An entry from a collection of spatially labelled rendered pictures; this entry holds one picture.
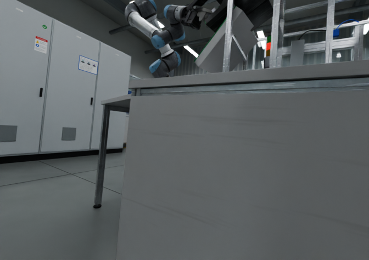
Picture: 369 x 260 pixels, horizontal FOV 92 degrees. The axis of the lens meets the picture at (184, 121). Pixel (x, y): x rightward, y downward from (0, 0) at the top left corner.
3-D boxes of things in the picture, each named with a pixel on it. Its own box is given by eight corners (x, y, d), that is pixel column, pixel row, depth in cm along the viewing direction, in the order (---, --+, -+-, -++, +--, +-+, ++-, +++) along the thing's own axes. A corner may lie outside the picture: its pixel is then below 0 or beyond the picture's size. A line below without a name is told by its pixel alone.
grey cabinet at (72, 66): (25, 155, 302) (39, 25, 308) (74, 152, 370) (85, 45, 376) (39, 160, 273) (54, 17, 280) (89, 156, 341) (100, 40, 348)
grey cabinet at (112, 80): (74, 152, 370) (85, 45, 376) (108, 149, 438) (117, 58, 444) (89, 156, 341) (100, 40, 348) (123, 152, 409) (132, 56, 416)
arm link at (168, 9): (174, 17, 112) (171, 1, 105) (186, 18, 105) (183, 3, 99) (165, 22, 109) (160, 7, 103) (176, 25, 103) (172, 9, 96)
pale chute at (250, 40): (210, 75, 96) (206, 71, 99) (222, 82, 106) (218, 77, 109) (249, 29, 84) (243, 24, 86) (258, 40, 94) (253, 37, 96)
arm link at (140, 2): (165, 73, 155) (128, 5, 128) (178, 64, 159) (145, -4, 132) (170, 73, 145) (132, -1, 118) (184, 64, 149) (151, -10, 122)
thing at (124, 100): (100, 104, 147) (100, 101, 147) (185, 116, 203) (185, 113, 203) (134, 97, 92) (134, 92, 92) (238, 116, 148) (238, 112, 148)
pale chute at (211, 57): (198, 67, 84) (193, 61, 86) (213, 74, 94) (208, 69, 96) (242, 10, 71) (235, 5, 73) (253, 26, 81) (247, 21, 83)
